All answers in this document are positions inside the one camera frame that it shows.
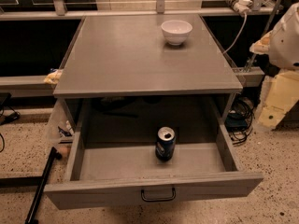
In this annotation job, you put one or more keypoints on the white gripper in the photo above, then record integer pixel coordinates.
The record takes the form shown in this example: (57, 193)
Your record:
(286, 48)

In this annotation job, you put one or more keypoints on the blue pepsi can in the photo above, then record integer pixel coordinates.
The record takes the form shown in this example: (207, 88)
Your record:
(165, 145)

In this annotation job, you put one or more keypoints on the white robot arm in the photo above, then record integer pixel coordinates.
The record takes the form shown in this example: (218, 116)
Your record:
(284, 44)

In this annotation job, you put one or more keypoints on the grey cabinet counter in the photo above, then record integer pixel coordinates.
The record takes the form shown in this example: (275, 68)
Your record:
(128, 56)

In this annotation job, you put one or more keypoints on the grey open drawer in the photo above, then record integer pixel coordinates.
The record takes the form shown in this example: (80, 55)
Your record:
(113, 158)

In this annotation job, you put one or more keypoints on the white power strip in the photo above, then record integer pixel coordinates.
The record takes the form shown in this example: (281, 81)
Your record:
(239, 6)

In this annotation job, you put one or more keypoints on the white ceramic bowl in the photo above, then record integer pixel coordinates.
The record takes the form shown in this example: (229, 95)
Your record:
(176, 32)

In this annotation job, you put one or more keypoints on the yellow crumpled bag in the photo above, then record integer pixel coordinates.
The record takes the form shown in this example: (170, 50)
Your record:
(53, 77)

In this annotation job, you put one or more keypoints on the black metal pole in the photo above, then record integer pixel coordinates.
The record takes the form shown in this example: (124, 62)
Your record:
(31, 217)

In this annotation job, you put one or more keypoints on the black drawer handle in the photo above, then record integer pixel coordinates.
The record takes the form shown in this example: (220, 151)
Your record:
(158, 195)

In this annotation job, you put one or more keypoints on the grey metal shelf rail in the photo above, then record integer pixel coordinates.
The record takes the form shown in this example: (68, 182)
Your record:
(28, 86)

